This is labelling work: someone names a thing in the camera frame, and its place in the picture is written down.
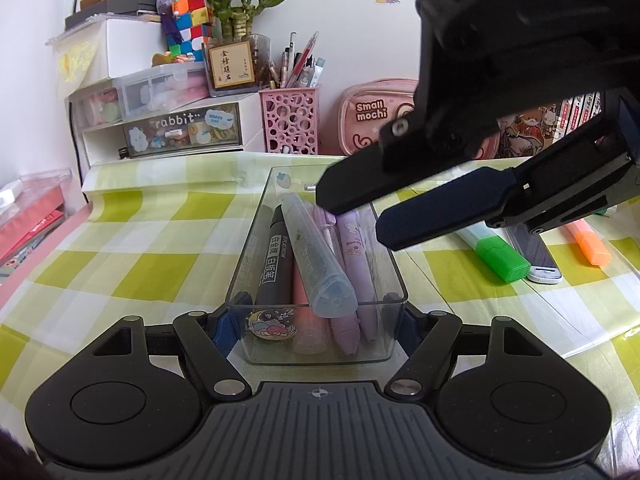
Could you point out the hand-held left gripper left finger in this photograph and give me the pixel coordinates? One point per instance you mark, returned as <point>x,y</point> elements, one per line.
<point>225,332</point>

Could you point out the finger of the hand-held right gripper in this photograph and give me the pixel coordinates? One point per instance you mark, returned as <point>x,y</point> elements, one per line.
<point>440,210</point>
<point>370,175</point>

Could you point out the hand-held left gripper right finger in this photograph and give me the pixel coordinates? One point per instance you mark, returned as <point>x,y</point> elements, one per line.
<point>411,327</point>

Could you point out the clear plastic box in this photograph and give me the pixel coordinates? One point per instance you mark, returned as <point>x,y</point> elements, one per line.
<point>380,320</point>

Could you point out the slim lilac pen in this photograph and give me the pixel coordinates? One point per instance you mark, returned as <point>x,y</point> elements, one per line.
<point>345,335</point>

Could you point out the green highlighter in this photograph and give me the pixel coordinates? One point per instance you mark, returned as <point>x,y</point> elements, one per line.
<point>500,255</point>

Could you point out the pink highlighter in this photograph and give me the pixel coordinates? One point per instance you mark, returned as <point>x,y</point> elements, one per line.
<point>310,330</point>

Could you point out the black marker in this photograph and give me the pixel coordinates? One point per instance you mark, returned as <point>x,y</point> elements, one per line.
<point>274,260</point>

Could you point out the light blue pen tube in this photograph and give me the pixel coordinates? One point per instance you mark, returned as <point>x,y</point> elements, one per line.
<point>315,260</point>

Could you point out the silver phone-shaped eraser case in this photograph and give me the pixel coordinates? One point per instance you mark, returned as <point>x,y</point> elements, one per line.
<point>537,255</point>

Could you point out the orange highlighter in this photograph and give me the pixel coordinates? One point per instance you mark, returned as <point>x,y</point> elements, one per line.
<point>592,247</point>

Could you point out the pink cartoon pencil case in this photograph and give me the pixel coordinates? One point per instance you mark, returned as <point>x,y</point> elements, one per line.
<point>370,115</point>

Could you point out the cream spine comic book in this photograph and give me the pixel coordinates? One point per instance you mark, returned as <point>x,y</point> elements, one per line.
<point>582,107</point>

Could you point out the pink perforated pen holder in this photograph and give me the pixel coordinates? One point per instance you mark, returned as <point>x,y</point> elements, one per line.
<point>290,120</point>

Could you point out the pale pink spine comic book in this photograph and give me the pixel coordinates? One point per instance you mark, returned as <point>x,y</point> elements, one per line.
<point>596,102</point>

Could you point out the green checked tablecloth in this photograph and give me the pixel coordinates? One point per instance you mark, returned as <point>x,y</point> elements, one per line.
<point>125,260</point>

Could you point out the cluster of pens and pencils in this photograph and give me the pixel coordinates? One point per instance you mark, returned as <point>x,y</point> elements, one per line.
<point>297,65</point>

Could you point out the glass vase with label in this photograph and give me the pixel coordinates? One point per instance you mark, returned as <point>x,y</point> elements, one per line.
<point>232,67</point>

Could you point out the white desktop drawer organizer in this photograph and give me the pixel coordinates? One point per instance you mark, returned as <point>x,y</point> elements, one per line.
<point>200,125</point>

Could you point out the lucky bamboo plant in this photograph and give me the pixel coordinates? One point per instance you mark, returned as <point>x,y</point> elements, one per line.
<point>240,5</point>

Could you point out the clear mini drawer unit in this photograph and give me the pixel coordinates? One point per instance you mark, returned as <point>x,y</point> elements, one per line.
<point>160,92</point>

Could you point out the small tan toy figure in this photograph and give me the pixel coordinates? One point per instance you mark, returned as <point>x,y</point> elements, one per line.
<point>175,58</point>

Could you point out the colourful puzzle cube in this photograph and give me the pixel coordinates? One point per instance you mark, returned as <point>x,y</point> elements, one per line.
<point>192,22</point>

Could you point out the purple tassel charm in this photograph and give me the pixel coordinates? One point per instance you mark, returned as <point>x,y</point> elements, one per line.
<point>172,10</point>

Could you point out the white storage box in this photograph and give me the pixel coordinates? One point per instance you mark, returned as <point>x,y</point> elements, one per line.
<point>130,50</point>

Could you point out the black flat box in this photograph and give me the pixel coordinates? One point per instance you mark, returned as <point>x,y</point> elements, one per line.
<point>110,10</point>

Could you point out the clear plastic sleeve yellow print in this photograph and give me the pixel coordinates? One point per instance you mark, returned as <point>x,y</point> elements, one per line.
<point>75,62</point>

